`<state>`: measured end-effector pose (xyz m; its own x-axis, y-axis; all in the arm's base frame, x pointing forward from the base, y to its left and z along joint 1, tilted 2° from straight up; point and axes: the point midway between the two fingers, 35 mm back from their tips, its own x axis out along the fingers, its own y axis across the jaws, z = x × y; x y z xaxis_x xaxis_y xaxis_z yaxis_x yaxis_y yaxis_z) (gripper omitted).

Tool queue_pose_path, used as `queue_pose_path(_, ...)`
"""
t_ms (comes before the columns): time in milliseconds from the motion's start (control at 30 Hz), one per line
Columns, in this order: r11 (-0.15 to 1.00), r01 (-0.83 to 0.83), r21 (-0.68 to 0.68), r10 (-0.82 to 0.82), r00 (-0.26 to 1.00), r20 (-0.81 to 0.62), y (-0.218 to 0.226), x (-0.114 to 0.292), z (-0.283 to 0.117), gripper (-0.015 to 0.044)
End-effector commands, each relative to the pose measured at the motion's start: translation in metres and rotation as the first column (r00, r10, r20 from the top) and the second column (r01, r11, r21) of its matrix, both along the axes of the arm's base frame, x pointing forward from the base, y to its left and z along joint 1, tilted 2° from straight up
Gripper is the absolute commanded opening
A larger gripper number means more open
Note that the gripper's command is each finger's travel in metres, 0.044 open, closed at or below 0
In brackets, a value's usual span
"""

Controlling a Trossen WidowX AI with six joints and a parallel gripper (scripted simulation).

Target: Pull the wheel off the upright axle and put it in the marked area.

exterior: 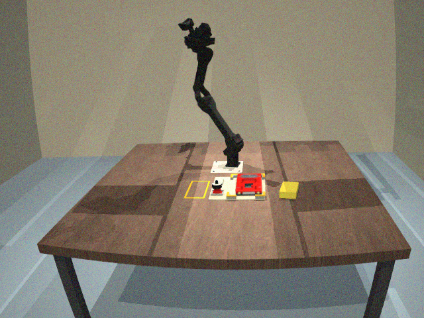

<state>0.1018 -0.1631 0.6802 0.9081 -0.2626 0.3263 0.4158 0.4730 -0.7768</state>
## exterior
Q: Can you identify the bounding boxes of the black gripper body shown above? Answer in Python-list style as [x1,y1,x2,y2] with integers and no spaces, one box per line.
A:
[183,18,206,53]

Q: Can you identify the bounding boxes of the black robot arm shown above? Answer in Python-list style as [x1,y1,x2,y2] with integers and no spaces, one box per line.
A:
[193,23,244,168]

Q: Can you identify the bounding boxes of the black and grey wheel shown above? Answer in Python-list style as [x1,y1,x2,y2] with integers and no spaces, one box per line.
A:
[212,182,222,189]

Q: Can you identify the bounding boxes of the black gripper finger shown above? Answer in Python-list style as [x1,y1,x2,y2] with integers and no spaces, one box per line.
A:
[184,36,201,49]
[178,20,192,30]

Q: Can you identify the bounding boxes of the yellow block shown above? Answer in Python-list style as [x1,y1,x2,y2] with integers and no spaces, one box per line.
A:
[279,182,299,199]

